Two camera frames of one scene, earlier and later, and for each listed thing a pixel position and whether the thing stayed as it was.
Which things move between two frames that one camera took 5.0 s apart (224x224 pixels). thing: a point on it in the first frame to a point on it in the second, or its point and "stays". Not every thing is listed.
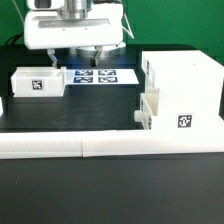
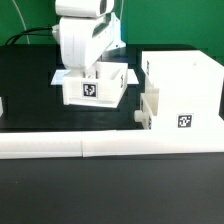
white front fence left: x=27 y=145 stays
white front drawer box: x=148 y=107 stays
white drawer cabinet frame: x=190 y=85 stays
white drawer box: x=39 y=81 to x=101 y=86
